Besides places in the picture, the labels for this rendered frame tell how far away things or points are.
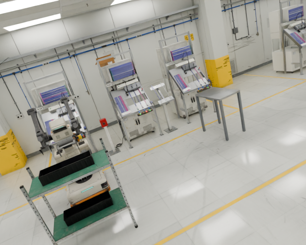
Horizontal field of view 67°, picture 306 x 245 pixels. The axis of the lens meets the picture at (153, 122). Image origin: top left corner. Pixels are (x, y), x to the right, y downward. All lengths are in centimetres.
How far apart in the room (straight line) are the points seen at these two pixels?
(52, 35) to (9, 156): 308
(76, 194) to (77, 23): 428
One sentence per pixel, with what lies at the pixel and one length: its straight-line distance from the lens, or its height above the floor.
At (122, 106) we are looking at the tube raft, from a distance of 484.
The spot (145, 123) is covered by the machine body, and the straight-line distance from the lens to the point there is 522.
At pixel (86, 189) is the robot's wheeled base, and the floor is 26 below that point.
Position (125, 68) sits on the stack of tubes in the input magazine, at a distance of 505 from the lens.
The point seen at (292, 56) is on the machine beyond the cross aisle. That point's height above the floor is 48.
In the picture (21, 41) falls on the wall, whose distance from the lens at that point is 649.
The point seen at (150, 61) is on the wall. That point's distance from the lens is 682.
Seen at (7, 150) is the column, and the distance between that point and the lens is 639.
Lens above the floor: 209
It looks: 21 degrees down
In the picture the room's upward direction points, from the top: 17 degrees counter-clockwise
